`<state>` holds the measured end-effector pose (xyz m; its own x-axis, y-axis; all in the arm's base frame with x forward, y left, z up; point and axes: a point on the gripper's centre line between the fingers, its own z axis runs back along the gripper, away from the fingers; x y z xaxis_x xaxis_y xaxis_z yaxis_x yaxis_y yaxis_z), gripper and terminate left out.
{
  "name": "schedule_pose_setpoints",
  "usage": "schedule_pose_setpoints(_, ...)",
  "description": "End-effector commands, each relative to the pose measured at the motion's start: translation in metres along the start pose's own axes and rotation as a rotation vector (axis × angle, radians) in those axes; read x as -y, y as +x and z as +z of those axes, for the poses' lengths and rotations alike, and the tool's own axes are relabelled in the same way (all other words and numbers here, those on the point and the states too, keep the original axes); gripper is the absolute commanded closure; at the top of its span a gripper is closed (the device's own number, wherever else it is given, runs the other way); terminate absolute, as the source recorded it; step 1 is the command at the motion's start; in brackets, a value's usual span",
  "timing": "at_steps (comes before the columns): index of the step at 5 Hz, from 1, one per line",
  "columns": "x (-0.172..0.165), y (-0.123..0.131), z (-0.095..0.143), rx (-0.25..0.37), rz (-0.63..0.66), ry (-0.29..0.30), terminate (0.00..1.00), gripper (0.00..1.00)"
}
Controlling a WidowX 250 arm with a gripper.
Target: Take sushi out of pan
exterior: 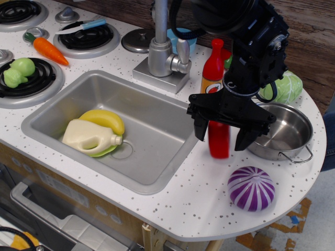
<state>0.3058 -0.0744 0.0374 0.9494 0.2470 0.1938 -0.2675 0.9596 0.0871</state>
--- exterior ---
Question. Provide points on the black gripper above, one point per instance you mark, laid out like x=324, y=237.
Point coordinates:
x=237, y=111

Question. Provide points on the red toy sushi piece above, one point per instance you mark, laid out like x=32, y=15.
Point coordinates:
x=219, y=139

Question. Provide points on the small steel pan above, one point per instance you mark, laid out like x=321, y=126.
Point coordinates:
x=288, y=137

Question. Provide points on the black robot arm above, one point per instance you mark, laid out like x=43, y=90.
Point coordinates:
x=259, y=37

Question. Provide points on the red toy ketchup bottle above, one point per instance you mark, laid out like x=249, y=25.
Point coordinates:
x=213, y=70

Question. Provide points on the purple striped toy onion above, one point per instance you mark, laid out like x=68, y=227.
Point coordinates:
x=251, y=189

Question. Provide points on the silver toy sink basin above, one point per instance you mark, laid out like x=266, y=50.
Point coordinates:
x=159, y=134

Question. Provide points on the red toy chili pepper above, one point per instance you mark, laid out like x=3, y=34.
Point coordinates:
x=226, y=57

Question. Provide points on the silver toy faucet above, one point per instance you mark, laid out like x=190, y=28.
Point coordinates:
x=162, y=68

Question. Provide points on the green toy cabbage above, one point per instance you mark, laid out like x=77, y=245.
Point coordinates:
x=288, y=88

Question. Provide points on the blue plastic bowl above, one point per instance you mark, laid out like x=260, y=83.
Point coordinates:
x=174, y=39

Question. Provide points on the yellow toy banana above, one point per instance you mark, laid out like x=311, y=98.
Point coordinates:
x=105, y=118

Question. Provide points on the steel pot lid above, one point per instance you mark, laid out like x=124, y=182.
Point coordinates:
x=138, y=41

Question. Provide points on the cream toy detergent jug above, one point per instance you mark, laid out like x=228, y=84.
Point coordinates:
x=84, y=135

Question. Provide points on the light green toy plate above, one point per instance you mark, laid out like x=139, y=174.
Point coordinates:
x=106, y=146

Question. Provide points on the right stove burner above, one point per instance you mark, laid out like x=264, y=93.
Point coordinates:
x=89, y=43

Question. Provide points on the stove burner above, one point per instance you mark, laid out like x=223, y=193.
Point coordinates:
x=22, y=15
x=46, y=81
x=89, y=43

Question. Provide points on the front left stove burner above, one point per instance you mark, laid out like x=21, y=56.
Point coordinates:
x=46, y=81

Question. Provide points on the toy oven door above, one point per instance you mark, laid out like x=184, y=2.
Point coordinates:
x=58, y=216

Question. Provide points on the silver stove knob back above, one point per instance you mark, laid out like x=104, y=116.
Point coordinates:
x=67, y=16

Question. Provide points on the silver stove knob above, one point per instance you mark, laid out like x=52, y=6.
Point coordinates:
x=37, y=32
x=67, y=16
x=5, y=56

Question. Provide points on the orange toy carrot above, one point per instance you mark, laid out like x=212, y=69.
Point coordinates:
x=47, y=49

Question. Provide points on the green toy pear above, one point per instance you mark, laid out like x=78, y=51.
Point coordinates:
x=18, y=72

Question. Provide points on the silver stove knob left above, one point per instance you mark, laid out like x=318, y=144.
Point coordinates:
x=5, y=56

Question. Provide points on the yellow toy on floor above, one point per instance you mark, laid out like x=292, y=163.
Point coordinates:
x=20, y=244

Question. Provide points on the back left stove burner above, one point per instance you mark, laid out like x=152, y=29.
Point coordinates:
x=22, y=15

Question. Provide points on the blue handled toy knife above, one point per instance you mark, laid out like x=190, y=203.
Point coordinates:
x=85, y=26

